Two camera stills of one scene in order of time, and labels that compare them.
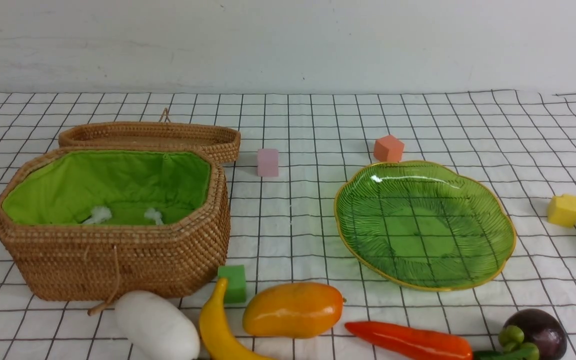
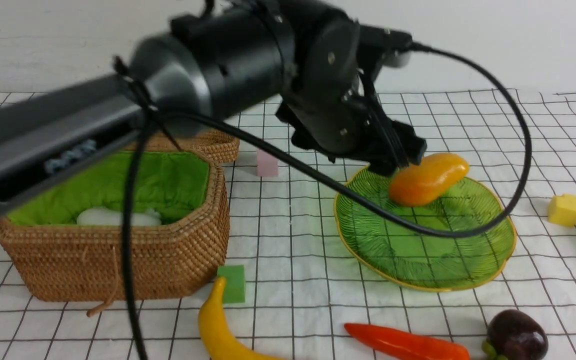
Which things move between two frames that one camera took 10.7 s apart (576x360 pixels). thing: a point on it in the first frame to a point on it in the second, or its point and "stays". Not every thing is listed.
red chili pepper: x=409 y=341 stays
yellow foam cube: x=564 y=211 stays
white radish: x=161 y=331 to x=103 y=216
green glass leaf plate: x=423 y=225 stays
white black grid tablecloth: x=546 y=154 stays
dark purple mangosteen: x=542 y=329 to x=512 y=334
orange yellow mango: x=302 y=310 to x=415 y=185
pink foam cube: x=267 y=162 stays
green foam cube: x=235 y=291 stays
